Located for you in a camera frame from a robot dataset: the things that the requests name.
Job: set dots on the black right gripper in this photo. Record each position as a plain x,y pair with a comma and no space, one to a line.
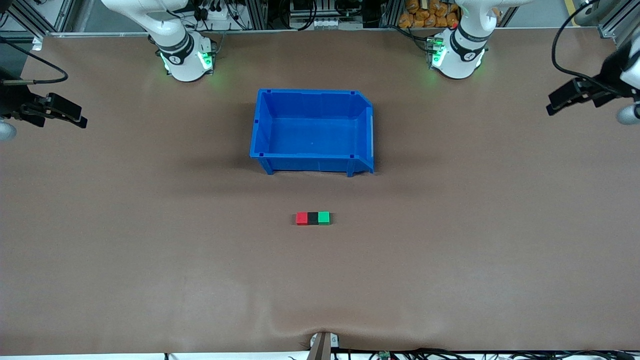
11,99

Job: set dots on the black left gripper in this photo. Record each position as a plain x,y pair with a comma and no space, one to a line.
606,80

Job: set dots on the small red cube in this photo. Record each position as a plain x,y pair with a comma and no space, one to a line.
301,218

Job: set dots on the small green cube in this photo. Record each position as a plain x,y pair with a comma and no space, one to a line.
324,217

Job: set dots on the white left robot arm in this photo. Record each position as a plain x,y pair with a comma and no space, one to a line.
457,62

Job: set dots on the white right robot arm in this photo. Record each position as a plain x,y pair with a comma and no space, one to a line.
185,65

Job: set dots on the small black cube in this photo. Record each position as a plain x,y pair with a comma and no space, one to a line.
312,218

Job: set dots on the brown table mat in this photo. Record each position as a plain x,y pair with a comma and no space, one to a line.
150,225

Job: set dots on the orange packets pile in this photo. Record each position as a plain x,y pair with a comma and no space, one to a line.
425,12

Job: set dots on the white power strip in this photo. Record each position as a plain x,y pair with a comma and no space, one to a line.
217,15

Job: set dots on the blue plastic storage bin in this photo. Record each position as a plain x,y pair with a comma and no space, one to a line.
310,135

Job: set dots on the metal table edge clamp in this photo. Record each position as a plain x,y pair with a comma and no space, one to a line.
320,347

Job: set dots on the aluminium frame profile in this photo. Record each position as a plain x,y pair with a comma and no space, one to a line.
30,15
617,17

